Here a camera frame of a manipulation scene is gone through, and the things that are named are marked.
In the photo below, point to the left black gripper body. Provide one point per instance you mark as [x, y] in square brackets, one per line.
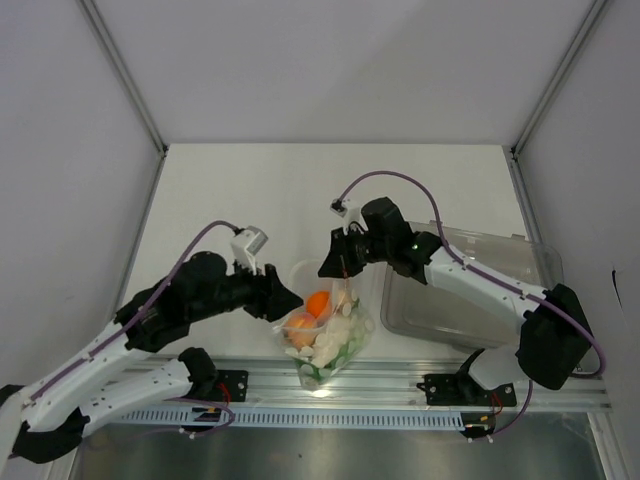
[243, 289]

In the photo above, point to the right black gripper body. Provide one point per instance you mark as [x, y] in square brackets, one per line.
[377, 249]

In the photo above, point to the peach fruit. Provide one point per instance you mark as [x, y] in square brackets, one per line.
[300, 330]

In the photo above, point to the orange fruit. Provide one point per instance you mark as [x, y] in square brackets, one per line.
[319, 304]

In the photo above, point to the clear zip top bag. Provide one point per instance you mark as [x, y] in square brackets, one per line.
[304, 281]

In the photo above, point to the green lettuce leaf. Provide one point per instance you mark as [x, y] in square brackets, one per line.
[362, 328]

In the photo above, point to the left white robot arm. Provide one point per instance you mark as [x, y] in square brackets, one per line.
[47, 419]

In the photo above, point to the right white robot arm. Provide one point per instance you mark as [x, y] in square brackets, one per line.
[553, 333]

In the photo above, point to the clear plastic food container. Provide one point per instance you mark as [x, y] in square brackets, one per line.
[453, 315]

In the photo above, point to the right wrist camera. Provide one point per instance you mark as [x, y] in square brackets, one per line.
[348, 210]

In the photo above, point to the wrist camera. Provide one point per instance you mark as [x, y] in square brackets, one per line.
[245, 246]
[348, 210]

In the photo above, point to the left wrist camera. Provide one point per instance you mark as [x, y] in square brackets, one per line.
[245, 246]

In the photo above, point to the aluminium mounting rail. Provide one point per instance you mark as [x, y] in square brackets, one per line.
[369, 384]

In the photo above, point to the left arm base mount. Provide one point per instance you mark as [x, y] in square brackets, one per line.
[230, 386]

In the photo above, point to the white slotted cable duct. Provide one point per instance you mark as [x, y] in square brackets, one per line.
[245, 416]

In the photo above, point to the right aluminium frame post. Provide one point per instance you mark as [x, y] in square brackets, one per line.
[568, 60]

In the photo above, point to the aluminium frame post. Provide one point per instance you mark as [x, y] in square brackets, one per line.
[568, 60]
[110, 50]

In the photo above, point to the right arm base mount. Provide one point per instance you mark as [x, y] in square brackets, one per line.
[460, 390]

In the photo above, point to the left aluminium frame post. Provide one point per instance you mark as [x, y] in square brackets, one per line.
[110, 50]

